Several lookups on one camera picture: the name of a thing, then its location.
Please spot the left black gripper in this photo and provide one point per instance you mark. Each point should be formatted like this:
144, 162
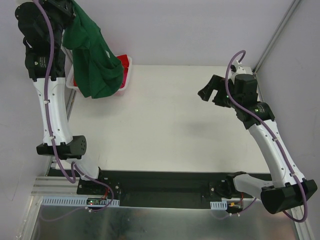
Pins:
63, 6

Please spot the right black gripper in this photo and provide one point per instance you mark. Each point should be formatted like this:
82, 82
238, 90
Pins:
219, 91

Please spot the green t shirt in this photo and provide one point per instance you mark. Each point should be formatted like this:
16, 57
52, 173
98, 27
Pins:
98, 73

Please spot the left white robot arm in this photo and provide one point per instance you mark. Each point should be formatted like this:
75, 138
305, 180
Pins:
42, 23

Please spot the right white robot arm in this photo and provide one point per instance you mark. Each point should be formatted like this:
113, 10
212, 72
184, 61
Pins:
288, 187

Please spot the white plastic basket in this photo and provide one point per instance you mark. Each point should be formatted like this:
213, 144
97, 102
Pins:
71, 83

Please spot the red t shirt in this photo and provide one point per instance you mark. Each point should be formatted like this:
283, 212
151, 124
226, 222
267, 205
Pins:
125, 61

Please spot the pink t shirt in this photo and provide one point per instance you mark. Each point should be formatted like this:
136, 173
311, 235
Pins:
125, 79

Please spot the right aluminium frame post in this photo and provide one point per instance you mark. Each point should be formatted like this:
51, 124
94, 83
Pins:
293, 7

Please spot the right white cable duct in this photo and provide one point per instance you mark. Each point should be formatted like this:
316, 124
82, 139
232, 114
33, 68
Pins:
219, 205

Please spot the white cable duct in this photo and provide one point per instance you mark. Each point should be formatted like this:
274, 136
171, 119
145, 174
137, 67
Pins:
219, 205
78, 202

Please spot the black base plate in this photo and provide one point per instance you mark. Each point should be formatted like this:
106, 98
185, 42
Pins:
156, 189

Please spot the left aluminium rail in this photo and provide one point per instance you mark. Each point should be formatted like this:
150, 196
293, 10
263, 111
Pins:
54, 186

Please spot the left white cable duct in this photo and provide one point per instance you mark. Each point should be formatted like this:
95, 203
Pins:
78, 202

